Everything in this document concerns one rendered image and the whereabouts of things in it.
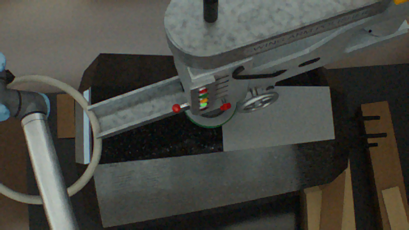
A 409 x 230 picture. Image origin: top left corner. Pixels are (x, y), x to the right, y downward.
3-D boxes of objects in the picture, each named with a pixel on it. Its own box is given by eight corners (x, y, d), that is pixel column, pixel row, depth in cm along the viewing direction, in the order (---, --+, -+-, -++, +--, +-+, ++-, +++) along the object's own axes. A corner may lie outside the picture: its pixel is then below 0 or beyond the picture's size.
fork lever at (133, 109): (259, 43, 237) (260, 38, 232) (278, 89, 232) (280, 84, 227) (85, 101, 229) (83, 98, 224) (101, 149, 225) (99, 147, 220)
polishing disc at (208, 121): (192, 69, 254) (192, 68, 253) (242, 83, 253) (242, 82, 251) (176, 117, 249) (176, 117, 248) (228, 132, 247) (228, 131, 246)
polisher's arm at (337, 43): (377, 3, 241) (412, -58, 194) (401, 53, 236) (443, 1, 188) (206, 59, 235) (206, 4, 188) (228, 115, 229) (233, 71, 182)
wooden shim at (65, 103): (57, 95, 341) (56, 94, 339) (74, 93, 341) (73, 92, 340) (58, 138, 334) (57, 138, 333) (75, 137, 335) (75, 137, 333)
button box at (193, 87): (211, 99, 213) (212, 73, 186) (215, 107, 213) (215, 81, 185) (189, 108, 213) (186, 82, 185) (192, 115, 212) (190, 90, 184)
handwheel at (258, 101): (267, 80, 226) (271, 66, 212) (277, 105, 224) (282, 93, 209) (228, 94, 225) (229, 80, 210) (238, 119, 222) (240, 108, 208)
